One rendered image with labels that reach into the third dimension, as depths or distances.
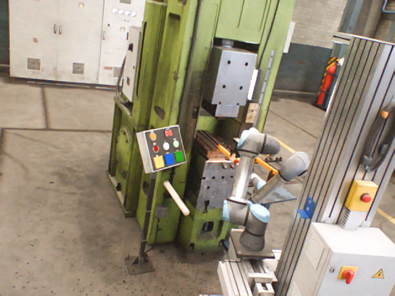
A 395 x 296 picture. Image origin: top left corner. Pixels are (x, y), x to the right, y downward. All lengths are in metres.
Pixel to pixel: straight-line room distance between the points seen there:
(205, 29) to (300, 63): 8.13
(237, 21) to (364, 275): 1.92
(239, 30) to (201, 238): 1.76
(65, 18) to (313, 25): 6.29
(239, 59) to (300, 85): 8.24
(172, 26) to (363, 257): 2.17
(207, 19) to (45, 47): 5.35
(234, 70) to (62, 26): 5.34
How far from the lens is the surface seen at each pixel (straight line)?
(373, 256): 1.75
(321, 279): 1.72
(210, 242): 3.40
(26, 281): 3.07
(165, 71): 3.13
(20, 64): 7.87
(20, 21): 7.74
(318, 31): 10.92
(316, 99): 10.59
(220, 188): 3.09
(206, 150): 2.95
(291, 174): 2.30
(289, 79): 10.70
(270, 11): 3.04
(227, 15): 2.87
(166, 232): 3.39
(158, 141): 2.54
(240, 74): 2.84
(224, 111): 2.87
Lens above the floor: 2.06
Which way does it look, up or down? 22 degrees down
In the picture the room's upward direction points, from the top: 11 degrees clockwise
